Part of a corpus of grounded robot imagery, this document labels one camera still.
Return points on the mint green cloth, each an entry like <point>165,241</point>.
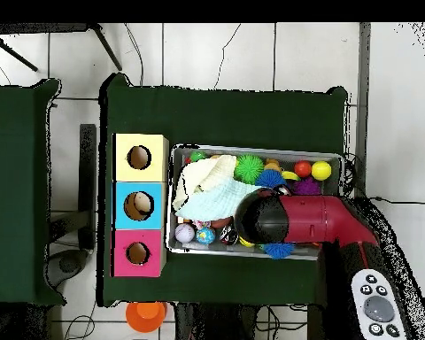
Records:
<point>212,205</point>

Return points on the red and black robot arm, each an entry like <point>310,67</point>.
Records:
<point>315,219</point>

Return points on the silver mesh bin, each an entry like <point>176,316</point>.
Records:
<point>212,252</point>

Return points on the wooden box with three holes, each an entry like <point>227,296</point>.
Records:
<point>140,248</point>

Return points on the cream cloth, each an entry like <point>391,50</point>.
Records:
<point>202,173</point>

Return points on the green spiky ball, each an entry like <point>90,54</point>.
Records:
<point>248,169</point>

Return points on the globe print ball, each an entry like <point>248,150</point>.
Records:
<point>205,236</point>

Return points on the white baseball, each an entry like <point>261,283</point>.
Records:
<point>185,233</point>

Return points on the blue spiky ball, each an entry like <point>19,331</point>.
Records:
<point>269,179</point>

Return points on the dark green table cloth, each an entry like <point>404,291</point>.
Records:
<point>216,117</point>

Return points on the blue fuzzy ball with eyes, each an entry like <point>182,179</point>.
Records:
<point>278,250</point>

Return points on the red orange ball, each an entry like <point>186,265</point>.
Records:
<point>302,168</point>

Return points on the purple spiky ball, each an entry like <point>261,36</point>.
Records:
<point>306,186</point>

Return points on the yellow smooth ball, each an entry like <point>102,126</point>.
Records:
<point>321,170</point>

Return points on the black upright stand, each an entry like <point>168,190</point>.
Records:
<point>87,177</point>

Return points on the orange cone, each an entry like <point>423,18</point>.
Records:
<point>145,317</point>

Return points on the grey round stand base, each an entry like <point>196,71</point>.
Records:
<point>67,265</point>

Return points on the black tripod legs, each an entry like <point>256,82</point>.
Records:
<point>108,49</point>

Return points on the green cloth covered side table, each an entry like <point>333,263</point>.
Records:
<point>14,194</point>

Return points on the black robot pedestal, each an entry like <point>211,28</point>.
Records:
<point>212,324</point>

